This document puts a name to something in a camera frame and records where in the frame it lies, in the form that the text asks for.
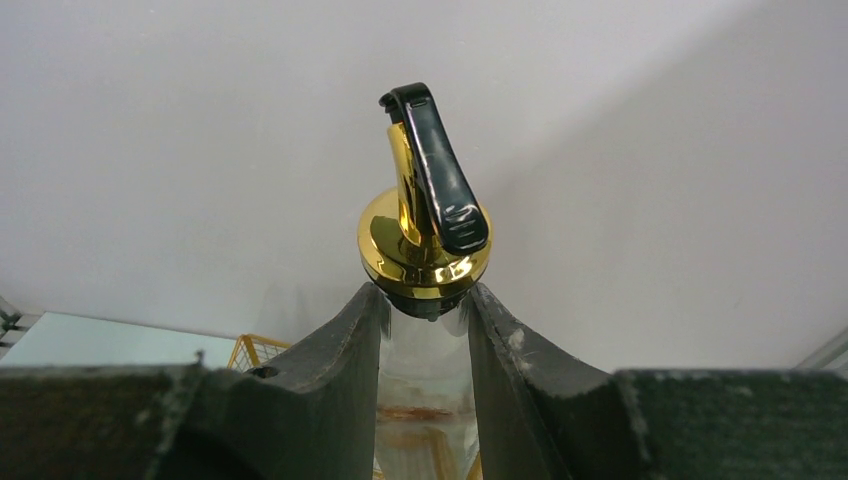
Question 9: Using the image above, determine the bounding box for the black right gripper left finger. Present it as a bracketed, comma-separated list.
[1, 283, 390, 479]

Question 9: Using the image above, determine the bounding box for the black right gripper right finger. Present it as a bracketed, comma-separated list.
[469, 285, 847, 479]

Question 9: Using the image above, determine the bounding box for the yellow wire basket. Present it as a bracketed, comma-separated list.
[227, 334, 291, 372]

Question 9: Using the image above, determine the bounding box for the oil bottle with brown liquid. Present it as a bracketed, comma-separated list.
[357, 82, 492, 479]

